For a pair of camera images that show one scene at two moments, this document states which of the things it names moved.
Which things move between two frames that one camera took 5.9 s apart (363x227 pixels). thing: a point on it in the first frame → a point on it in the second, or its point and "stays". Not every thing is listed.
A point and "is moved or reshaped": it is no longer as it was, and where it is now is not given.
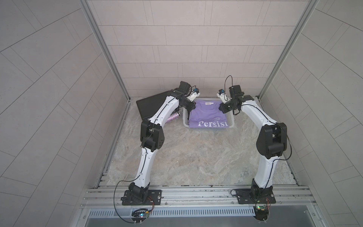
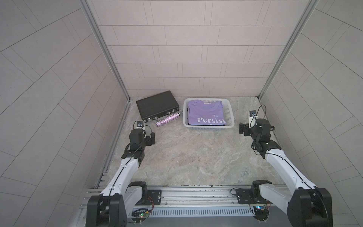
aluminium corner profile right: x=308 y=10 stays
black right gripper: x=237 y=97 → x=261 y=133
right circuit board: x=261 y=213 stays
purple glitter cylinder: x=172 y=117 stays
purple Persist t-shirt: x=207 y=114 is moved or reshaped
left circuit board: x=139 y=216 stays
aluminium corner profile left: x=86 y=5 stays
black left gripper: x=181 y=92 → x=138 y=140
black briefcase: x=148 y=105 stays
